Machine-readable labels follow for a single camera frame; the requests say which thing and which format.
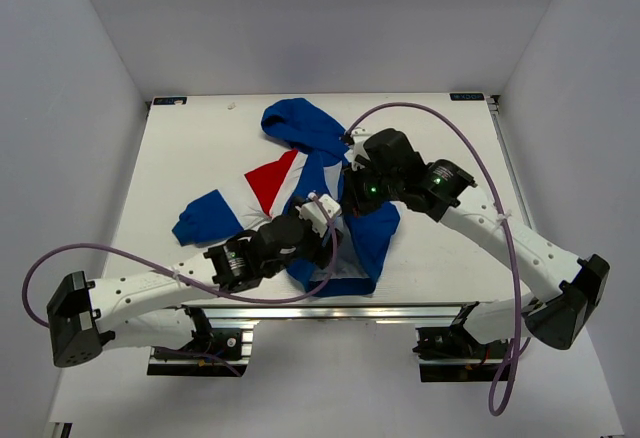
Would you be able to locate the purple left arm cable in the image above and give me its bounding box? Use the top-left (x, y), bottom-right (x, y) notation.
top-left (21, 190), bottom-right (341, 377)

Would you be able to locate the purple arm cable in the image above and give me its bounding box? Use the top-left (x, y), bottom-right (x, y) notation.
top-left (21, 190), bottom-right (341, 377)
top-left (339, 101), bottom-right (533, 417)

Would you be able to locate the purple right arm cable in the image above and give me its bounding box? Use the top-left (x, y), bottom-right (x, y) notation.
top-left (339, 101), bottom-right (533, 417)

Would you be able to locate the right blue corner label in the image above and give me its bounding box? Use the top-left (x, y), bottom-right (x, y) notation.
top-left (449, 92), bottom-right (485, 101)

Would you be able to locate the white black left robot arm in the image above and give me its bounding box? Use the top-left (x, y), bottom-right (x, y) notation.
top-left (46, 194), bottom-right (342, 368)

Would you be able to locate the left blue corner label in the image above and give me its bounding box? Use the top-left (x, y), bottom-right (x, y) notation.
top-left (152, 97), bottom-right (187, 106)

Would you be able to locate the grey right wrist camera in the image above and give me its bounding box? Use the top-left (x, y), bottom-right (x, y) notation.
top-left (341, 127), bottom-right (372, 171)

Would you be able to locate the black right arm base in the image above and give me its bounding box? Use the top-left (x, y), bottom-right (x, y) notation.
top-left (412, 302), bottom-right (508, 383)

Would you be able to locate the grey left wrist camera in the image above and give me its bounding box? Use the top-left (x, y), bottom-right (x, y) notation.
top-left (297, 192), bottom-right (342, 237)

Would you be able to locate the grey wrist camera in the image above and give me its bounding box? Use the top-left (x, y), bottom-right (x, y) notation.
top-left (297, 192), bottom-right (342, 237)
top-left (341, 127), bottom-right (372, 171)

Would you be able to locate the blue corner label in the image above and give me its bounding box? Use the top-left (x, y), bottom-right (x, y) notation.
top-left (152, 97), bottom-right (187, 106)
top-left (449, 92), bottom-right (485, 101)

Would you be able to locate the aluminium front table rail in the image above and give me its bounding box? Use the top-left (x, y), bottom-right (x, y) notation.
top-left (164, 303), bottom-right (466, 320)

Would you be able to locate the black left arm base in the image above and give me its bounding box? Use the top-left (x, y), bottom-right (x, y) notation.
top-left (147, 307), bottom-right (255, 378)

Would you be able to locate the aluminium right side rail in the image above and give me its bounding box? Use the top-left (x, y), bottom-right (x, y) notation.
top-left (486, 95), bottom-right (543, 234)

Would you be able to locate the blue red white jacket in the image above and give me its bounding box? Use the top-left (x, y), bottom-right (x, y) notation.
top-left (171, 97), bottom-right (402, 298)

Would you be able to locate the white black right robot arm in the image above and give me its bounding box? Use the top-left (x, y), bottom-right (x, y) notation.
top-left (342, 128), bottom-right (610, 357)

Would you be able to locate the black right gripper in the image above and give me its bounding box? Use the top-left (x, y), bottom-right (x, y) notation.
top-left (338, 157), bottom-right (403, 218)

